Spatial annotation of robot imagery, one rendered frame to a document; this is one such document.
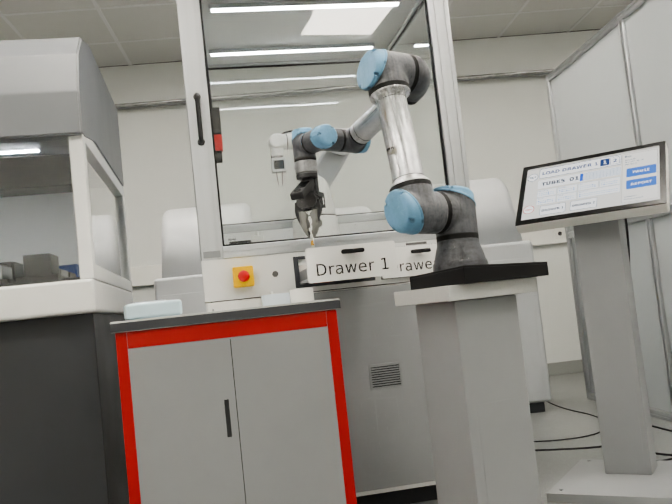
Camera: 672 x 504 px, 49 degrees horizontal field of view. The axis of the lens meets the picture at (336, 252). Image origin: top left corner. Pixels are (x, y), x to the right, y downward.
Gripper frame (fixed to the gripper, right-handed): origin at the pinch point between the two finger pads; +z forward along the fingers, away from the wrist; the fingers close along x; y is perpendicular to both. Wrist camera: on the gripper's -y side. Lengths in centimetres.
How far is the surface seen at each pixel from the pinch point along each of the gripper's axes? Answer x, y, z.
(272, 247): 21.3, 14.5, 1.3
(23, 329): 82, -43, 21
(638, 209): -101, 45, 3
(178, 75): 212, 277, -171
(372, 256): -20.4, -0.4, 10.3
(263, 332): 0, -42, 30
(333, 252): -9.8, -6.7, 7.8
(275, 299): 10.3, -10.4, 20.4
